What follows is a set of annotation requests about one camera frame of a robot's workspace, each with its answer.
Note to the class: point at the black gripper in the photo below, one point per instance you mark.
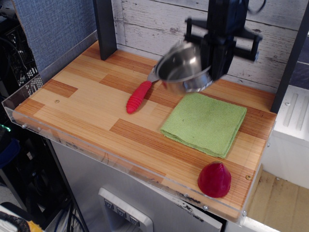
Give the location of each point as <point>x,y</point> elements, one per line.
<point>216,35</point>

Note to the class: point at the stainless steel pot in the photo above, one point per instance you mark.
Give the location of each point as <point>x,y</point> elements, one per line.
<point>181,71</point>

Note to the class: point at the green folded towel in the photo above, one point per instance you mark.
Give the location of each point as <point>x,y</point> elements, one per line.
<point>205,124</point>

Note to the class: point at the clear acrylic table guard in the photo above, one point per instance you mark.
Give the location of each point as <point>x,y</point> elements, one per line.
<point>84,107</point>

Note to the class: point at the white side counter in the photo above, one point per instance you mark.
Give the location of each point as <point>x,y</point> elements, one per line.
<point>287,151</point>

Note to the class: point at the red pear shaped toy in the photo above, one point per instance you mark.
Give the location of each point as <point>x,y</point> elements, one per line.
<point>215,180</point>

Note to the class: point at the silver cabinet with dispenser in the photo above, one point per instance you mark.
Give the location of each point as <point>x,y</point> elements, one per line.
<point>113,201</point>

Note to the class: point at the black plastic crate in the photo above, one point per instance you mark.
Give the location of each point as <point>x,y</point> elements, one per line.
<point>17,63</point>

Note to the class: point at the yellow object bottom left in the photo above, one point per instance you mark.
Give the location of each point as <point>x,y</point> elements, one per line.
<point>34,227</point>

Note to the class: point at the dark right vertical post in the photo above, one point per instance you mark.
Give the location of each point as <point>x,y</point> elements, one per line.
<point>291,63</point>

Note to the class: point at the dark vertical post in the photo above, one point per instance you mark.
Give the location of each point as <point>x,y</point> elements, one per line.
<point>291,63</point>
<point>105,28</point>

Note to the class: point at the red handled fork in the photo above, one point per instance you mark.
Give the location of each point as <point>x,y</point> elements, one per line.
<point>136,99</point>

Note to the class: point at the dark left vertical post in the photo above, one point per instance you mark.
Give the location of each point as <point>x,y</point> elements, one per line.
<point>105,28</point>

